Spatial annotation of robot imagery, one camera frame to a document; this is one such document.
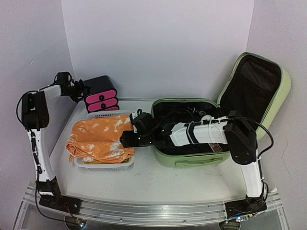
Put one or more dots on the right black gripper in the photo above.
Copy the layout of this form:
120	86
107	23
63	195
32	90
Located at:
124	140

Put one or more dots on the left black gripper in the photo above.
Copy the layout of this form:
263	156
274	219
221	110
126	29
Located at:
80	86

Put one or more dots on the black pink drawer organizer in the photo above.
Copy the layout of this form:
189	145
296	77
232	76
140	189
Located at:
101	95

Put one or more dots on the white round jar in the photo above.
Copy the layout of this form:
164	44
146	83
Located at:
206	117

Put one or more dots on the orange snack bag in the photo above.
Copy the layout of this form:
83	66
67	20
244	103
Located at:
98	140

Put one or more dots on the white perforated plastic basket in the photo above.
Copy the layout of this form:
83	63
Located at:
79	162

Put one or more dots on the green hard-shell suitcase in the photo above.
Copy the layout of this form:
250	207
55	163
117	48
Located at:
256	87

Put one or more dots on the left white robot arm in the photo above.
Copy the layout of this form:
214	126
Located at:
35	118

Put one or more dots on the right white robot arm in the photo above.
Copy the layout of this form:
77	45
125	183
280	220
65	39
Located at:
238	133

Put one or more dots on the black brush in suitcase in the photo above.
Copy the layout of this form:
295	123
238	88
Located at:
196	111

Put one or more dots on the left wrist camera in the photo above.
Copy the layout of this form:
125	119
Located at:
63	79

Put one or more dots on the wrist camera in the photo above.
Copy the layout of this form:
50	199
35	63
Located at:
142	122
63	79

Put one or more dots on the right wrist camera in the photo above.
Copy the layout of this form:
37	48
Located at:
142	122

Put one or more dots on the aluminium front rail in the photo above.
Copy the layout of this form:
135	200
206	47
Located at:
151	215

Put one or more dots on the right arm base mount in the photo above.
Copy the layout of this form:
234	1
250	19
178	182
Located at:
247	206

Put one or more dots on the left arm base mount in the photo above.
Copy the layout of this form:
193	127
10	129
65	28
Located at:
64	203

